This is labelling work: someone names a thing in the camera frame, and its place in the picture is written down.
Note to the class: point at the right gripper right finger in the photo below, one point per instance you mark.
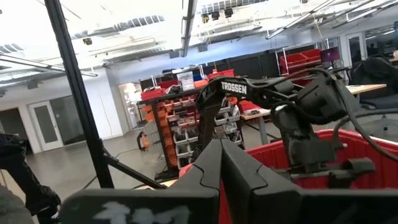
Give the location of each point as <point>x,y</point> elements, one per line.
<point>248,186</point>

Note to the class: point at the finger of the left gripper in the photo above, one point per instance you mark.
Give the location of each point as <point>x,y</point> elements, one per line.
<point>360,166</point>

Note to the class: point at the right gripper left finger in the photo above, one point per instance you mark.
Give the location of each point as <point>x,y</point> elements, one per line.
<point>192,193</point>

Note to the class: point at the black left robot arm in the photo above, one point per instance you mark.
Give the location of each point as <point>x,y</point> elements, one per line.
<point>233,87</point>

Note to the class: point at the red plastic bin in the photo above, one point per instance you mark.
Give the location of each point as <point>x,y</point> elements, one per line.
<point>267,155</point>

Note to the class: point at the storage rack with bins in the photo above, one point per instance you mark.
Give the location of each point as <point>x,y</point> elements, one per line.
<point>183,137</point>

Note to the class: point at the purple screen monitor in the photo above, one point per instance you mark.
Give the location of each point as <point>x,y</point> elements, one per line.
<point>330,54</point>

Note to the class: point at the black office chair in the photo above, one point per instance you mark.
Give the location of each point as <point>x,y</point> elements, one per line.
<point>376,71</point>

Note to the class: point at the white glass door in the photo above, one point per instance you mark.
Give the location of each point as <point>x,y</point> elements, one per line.
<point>45,124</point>

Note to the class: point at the person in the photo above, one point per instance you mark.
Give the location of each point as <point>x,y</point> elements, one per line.
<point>12,205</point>

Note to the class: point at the ceiling tube light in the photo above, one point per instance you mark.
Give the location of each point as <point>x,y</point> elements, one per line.
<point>46,66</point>

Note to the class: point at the black aluminium frame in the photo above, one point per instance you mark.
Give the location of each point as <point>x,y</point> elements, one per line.
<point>78,93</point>

